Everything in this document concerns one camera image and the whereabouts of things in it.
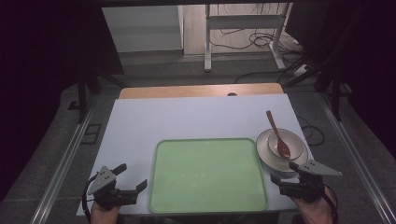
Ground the brown wooden spoon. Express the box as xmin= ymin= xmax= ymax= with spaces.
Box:
xmin=265 ymin=109 xmax=291 ymax=160

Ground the beige bowl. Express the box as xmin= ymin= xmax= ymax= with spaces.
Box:
xmin=255 ymin=128 xmax=309 ymax=179

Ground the white power strip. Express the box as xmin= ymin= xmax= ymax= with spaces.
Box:
xmin=292 ymin=63 xmax=311 ymax=77

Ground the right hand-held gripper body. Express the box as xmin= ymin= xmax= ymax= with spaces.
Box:
xmin=278 ymin=159 xmax=344 ymax=203

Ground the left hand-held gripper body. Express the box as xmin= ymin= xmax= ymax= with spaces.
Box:
xmin=87 ymin=165 xmax=138 ymax=210

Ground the white table cover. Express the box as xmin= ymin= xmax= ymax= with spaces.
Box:
xmin=76 ymin=93 xmax=314 ymax=217

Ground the black floor bracket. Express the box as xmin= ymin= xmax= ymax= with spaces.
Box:
xmin=79 ymin=123 xmax=103 ymax=146

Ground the tangle of black floor cables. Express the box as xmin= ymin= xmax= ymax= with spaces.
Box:
xmin=208 ymin=28 xmax=304 ymax=54

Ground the wooden table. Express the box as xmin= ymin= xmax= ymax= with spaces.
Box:
xmin=119 ymin=82 xmax=285 ymax=100

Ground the white bowl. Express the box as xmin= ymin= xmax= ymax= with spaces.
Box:
xmin=266 ymin=128 xmax=304 ymax=161

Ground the aluminium floor rail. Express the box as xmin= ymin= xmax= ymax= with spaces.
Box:
xmin=317 ymin=92 xmax=396 ymax=224
xmin=30 ymin=96 xmax=98 ymax=224

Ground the coiled black cable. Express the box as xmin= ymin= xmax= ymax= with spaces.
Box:
xmin=296 ymin=115 xmax=326 ymax=147

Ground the white desk frame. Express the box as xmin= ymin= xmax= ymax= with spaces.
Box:
xmin=204 ymin=3 xmax=294 ymax=74

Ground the white cabinet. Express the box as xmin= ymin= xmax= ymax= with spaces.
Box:
xmin=102 ymin=5 xmax=185 ymax=53

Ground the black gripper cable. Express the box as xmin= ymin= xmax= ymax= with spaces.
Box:
xmin=323 ymin=184 xmax=340 ymax=224
xmin=81 ymin=175 xmax=98 ymax=224

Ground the person's right hand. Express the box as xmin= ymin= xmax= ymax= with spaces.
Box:
xmin=292 ymin=188 xmax=338 ymax=224

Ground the black metal stand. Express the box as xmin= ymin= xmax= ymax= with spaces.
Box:
xmin=279 ymin=6 xmax=368 ymax=122
xmin=76 ymin=69 xmax=129 ymax=124

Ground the person's left hand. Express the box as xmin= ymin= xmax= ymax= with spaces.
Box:
xmin=90 ymin=200 xmax=121 ymax=224

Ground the green plastic tray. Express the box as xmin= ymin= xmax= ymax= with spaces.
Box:
xmin=148 ymin=137 xmax=269 ymax=215

